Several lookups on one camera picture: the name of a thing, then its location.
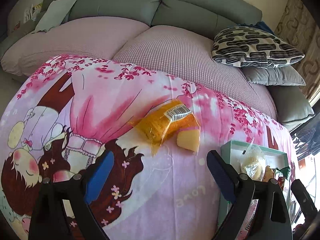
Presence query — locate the jelly cup pink lid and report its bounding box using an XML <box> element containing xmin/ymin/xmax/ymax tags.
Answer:
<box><xmin>176</xmin><ymin>129</ymin><xmax>200</xmax><ymax>154</ymax></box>

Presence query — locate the dark green biscuit pack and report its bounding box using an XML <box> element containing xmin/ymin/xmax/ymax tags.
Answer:
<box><xmin>274</xmin><ymin>166</ymin><xmax>291</xmax><ymax>180</ymax></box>

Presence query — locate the black white patterned pillow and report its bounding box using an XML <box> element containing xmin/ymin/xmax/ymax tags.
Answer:
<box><xmin>212</xmin><ymin>26</ymin><xmax>305</xmax><ymax>68</ymax></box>

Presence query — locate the teal white cardboard tray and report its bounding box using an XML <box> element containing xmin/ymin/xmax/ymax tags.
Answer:
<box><xmin>216</xmin><ymin>140</ymin><xmax>290</xmax><ymax>230</ymax></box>

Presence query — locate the cartoon print pink cloth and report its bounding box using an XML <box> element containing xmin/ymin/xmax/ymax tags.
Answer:
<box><xmin>1</xmin><ymin>54</ymin><xmax>297</xmax><ymax>239</ymax></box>

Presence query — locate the clear bag white pastry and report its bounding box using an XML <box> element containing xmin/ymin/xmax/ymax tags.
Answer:
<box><xmin>239</xmin><ymin>140</ymin><xmax>266</xmax><ymax>181</ymax></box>

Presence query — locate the patterned beige curtain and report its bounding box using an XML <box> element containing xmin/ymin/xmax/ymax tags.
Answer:
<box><xmin>276</xmin><ymin>0</ymin><xmax>319</xmax><ymax>105</ymax></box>

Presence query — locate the beige brown snack pack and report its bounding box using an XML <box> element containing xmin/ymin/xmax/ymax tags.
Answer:
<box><xmin>263</xmin><ymin>165</ymin><xmax>275</xmax><ymax>182</ymax></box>

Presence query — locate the yellow orange snack pack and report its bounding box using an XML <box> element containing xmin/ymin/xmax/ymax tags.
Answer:
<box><xmin>129</xmin><ymin>99</ymin><xmax>201</xmax><ymax>156</ymax></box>

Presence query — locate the light grey cushion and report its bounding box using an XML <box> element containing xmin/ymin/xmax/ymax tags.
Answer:
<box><xmin>32</xmin><ymin>0</ymin><xmax>77</xmax><ymax>33</ymax></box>

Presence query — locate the pink textured sofa cover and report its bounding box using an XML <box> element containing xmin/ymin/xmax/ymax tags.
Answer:
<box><xmin>1</xmin><ymin>17</ymin><xmax>277</xmax><ymax>118</ymax></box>

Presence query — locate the grey green sofa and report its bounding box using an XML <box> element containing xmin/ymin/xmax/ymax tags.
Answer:
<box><xmin>1</xmin><ymin>0</ymin><xmax>314</xmax><ymax>128</ymax></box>

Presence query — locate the red patterned flat pack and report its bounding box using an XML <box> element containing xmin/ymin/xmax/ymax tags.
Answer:
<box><xmin>277</xmin><ymin>177</ymin><xmax>290</xmax><ymax>199</ymax></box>

